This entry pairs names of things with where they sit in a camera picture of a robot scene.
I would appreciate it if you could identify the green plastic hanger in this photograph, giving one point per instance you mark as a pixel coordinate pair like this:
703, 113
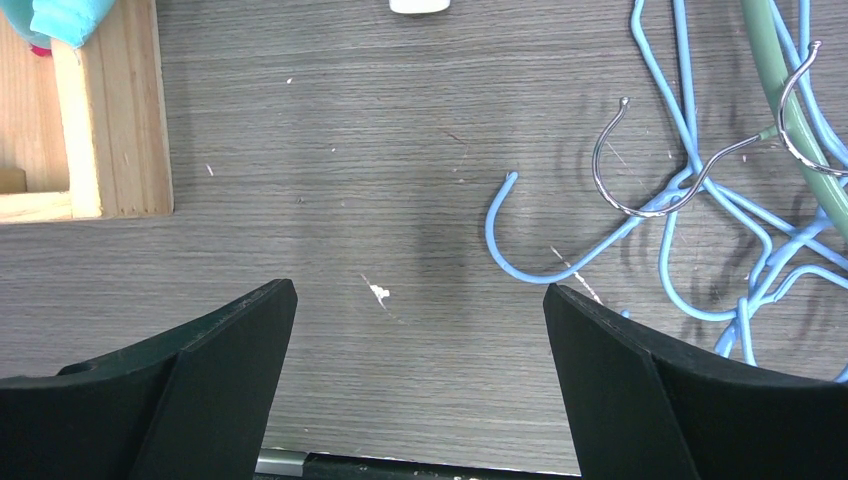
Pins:
790, 125

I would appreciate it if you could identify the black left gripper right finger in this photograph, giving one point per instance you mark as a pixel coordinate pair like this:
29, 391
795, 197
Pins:
644, 405

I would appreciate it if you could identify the red pink shirt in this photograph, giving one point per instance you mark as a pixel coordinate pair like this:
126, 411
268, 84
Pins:
40, 51

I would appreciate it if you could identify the teal green shirt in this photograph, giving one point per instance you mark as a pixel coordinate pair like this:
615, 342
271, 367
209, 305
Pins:
72, 22

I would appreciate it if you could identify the silver white clothes rack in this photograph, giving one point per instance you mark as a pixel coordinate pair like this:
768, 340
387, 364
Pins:
418, 7

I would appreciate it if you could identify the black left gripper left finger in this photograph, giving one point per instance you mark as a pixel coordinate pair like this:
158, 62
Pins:
192, 402

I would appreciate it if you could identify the wooden clothes rack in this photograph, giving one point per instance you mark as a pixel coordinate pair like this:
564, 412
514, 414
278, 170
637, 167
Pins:
83, 130

